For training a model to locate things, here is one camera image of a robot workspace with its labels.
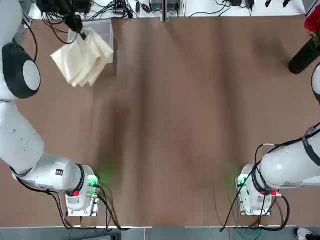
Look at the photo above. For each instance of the black flat power adapter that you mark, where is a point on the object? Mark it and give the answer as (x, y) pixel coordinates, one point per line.
(250, 3)

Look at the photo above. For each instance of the clear plastic box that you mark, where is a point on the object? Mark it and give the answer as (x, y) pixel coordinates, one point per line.
(103, 26)

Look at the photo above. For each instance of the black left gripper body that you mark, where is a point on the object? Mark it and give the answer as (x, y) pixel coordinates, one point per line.
(73, 21)

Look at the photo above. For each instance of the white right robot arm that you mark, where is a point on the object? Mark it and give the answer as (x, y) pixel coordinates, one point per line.
(287, 165)

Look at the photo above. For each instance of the cream-colored tablecloth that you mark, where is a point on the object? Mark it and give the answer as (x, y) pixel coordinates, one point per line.
(82, 60)

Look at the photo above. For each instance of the white side desk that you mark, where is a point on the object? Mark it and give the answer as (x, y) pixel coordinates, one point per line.
(200, 7)

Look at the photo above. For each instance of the black upright power adapter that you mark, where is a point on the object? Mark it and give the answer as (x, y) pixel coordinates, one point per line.
(235, 2)

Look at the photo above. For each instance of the person's white shoe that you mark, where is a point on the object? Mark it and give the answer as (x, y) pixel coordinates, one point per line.
(306, 233)

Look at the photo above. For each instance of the red rose bouquet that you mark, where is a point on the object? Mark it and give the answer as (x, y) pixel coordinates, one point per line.
(313, 20)

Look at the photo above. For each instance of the black finned power unit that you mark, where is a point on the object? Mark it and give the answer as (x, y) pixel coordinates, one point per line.
(156, 5)

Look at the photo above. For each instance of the black vase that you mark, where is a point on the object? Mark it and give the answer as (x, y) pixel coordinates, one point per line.
(302, 60)

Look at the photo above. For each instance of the aluminium camera post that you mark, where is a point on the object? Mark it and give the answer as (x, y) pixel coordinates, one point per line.
(165, 12)

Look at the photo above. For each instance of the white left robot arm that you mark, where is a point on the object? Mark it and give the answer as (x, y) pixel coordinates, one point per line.
(22, 140)

